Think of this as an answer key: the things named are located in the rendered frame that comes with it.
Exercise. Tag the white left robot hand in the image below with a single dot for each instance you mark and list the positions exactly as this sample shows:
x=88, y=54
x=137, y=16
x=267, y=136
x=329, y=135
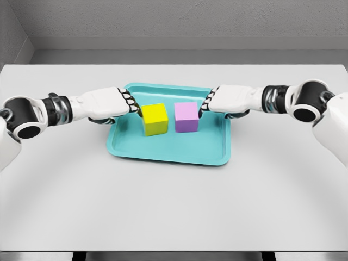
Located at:
x=108, y=102

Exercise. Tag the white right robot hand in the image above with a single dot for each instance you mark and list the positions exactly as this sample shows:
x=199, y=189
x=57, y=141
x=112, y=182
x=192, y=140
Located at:
x=231, y=99

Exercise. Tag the pink cube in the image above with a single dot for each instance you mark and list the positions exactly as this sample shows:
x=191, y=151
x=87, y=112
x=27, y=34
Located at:
x=186, y=117

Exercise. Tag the yellow cube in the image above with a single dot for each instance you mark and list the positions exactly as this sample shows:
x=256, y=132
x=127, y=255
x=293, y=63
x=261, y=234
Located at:
x=155, y=119

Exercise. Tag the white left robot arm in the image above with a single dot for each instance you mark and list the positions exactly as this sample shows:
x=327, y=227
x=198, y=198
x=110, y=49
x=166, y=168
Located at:
x=40, y=119

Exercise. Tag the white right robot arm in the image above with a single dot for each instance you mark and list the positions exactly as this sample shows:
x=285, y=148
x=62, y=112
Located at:
x=301, y=108

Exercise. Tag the teal tray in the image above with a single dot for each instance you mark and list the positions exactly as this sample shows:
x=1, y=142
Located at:
x=168, y=146

